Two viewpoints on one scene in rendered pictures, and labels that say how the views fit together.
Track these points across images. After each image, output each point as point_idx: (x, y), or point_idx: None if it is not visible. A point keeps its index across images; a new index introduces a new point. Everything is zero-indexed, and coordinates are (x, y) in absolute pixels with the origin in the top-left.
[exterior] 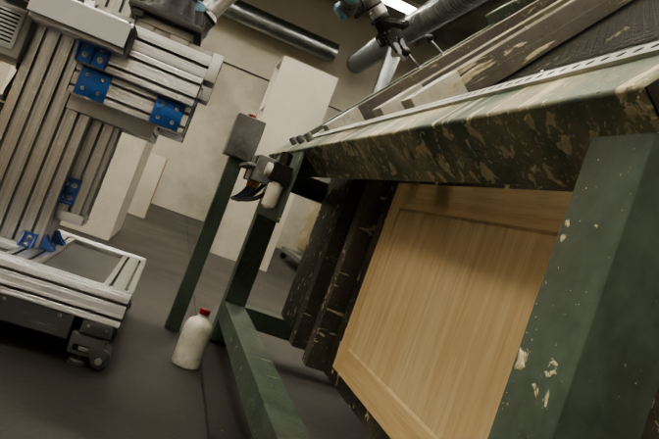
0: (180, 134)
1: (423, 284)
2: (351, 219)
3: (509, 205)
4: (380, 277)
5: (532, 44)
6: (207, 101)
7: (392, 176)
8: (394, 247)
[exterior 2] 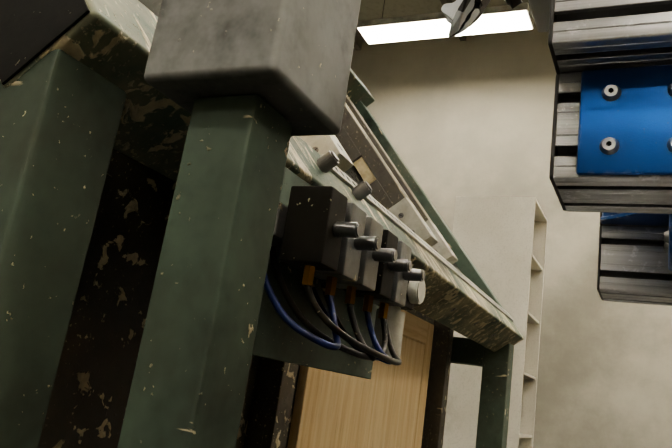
0: (604, 299)
1: (368, 386)
2: None
3: (407, 323)
4: (325, 392)
5: None
6: (538, 31)
7: (447, 323)
8: None
